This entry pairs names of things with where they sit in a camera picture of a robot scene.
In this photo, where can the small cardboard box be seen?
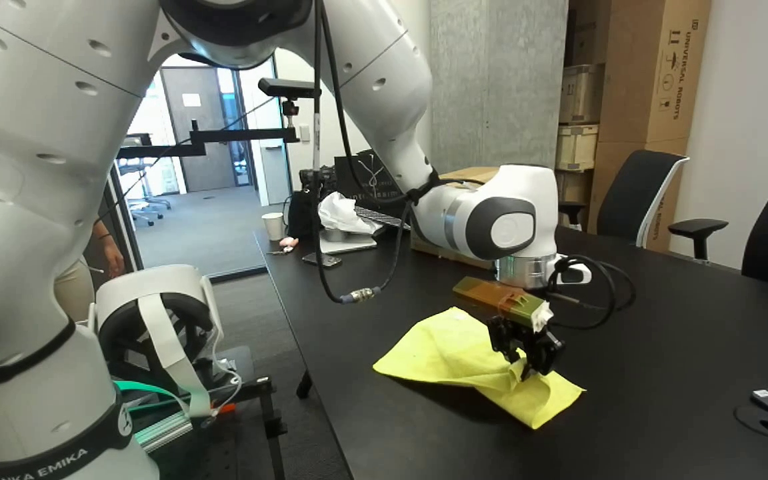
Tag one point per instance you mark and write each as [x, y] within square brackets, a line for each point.
[576, 147]
[583, 94]

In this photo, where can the white paper cup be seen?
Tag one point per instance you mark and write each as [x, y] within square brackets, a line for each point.
[273, 227]

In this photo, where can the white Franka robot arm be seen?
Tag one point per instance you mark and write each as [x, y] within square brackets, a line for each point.
[39, 177]

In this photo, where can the grey door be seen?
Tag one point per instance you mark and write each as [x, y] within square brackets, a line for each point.
[201, 174]

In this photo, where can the tall cardboard box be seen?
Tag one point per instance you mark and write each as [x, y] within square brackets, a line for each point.
[651, 89]

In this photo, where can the black bag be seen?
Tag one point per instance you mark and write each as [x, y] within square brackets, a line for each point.
[357, 174]

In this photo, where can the black horizontal bar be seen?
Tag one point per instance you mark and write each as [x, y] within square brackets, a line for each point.
[225, 135]

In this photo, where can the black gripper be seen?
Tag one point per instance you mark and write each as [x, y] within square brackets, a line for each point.
[525, 337]

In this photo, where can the white framed black chair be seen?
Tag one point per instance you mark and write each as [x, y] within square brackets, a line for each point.
[159, 289]

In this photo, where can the yellow towel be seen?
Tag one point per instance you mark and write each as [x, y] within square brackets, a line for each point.
[437, 355]

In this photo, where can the black camera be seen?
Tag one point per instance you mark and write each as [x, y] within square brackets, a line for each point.
[288, 87]

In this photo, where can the brown cardboard box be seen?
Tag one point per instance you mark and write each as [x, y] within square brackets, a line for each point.
[467, 174]

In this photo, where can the white plastic bag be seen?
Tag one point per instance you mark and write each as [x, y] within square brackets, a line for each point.
[341, 214]

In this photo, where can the black stand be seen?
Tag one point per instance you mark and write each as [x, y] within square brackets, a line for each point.
[269, 418]

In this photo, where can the person forearm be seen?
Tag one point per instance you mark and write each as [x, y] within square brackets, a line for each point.
[107, 254]

